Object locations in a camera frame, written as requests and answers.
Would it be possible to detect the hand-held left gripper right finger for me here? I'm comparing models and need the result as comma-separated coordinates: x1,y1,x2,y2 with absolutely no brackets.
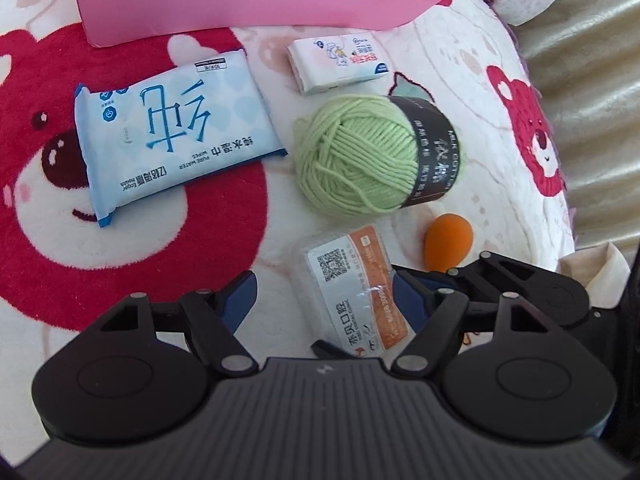
390,267,557,377

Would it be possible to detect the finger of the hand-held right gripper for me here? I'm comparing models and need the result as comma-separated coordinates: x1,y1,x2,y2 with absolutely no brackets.
400,251,557,312

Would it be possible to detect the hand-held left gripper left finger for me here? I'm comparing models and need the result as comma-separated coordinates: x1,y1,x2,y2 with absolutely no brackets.
100,269,261,378

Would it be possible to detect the orange makeup sponge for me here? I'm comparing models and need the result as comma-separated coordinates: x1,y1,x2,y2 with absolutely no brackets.
425,213,474,273

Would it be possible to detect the clear floss box orange label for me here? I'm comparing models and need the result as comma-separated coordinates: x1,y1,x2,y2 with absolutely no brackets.
299,224,416,361

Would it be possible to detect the green yarn ball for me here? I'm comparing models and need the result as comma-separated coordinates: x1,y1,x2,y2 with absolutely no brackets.
291,94,468,218

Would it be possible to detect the blue wet wipes pack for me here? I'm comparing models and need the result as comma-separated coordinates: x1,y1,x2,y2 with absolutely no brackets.
74,49,290,229

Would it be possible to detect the white tissue pack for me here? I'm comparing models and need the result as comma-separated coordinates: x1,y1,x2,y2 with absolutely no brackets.
286,30,392,96

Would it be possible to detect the cream cloth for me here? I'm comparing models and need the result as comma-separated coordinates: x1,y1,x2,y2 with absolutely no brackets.
557,241,632,309

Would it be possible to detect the beige bed sheet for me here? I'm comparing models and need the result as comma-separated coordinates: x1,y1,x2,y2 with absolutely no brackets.
510,0,640,251

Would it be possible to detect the red bear printed blanket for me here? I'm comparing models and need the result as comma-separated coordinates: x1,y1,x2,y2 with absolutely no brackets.
0,0,576,461

